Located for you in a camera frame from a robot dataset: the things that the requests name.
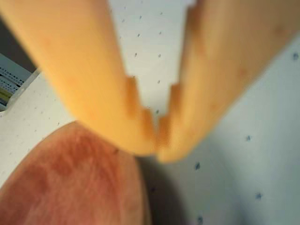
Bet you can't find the grey box with labels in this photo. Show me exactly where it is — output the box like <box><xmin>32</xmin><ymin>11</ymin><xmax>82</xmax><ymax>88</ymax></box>
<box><xmin>0</xmin><ymin>53</ymin><xmax>33</xmax><ymax>112</ymax></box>

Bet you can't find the brown wooden bowl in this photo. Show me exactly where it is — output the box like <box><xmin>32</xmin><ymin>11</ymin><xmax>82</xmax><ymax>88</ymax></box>
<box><xmin>0</xmin><ymin>120</ymin><xmax>152</xmax><ymax>225</ymax></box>

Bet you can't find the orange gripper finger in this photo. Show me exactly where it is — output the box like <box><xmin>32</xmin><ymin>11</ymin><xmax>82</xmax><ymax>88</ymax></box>
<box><xmin>0</xmin><ymin>0</ymin><xmax>157</xmax><ymax>157</ymax></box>
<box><xmin>157</xmin><ymin>0</ymin><xmax>300</xmax><ymax>164</ymax></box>

